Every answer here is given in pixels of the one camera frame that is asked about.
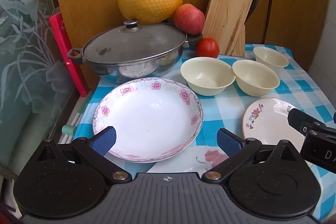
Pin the small plate with colourful flowers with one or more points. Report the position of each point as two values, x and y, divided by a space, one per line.
265 119

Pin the red apple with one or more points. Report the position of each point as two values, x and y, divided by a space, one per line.
189 19

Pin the large cream bowl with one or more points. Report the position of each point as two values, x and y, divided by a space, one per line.
207 74

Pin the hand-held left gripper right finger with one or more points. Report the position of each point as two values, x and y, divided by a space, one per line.
228 144

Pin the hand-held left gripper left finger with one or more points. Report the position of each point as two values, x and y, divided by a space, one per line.
105 138

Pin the red tomato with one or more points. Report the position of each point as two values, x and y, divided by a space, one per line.
207 48

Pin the green white plastic rod tool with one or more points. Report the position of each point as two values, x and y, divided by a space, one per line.
68 130

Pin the blue white checked tablecloth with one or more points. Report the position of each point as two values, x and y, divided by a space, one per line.
225 111

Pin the red box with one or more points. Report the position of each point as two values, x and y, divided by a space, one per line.
65 50

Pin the large pink floral plate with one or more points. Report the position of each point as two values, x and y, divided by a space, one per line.
149 119

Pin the wooden knife block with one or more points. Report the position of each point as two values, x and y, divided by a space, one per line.
225 19

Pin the glass pot lid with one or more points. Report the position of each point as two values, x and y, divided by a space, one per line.
136 43

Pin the frosted glass door panel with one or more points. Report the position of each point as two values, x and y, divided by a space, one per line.
26 56

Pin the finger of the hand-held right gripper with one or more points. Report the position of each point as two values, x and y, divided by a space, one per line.
296 119

